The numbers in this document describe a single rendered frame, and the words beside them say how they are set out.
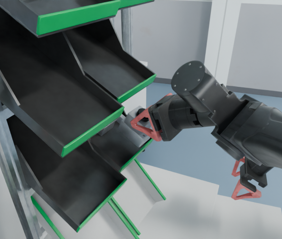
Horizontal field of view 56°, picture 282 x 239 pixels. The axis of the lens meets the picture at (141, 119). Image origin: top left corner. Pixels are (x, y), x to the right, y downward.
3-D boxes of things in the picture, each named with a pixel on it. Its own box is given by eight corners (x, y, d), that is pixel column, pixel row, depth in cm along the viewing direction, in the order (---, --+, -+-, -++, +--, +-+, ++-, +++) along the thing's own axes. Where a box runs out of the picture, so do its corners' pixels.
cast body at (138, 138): (149, 138, 60) (162, 118, 56) (138, 148, 57) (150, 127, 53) (122, 115, 62) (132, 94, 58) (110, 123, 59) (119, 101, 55)
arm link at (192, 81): (242, 165, 40) (282, 121, 39) (205, 132, 32) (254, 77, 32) (193, 126, 49) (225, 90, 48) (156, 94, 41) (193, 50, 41)
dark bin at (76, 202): (123, 185, 54) (136, 165, 49) (77, 233, 44) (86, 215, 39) (29, 100, 59) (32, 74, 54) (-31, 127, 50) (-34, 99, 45)
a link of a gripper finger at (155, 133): (118, 113, 53) (155, 107, 47) (139, 100, 58) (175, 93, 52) (130, 144, 55) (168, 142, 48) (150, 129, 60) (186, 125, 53)
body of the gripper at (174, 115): (148, 110, 47) (184, 104, 42) (176, 91, 54) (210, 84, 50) (160, 142, 49) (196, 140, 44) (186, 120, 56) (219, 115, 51)
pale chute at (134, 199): (155, 201, 75) (166, 198, 72) (128, 236, 66) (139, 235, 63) (96, 121, 74) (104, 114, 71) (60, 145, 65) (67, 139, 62)
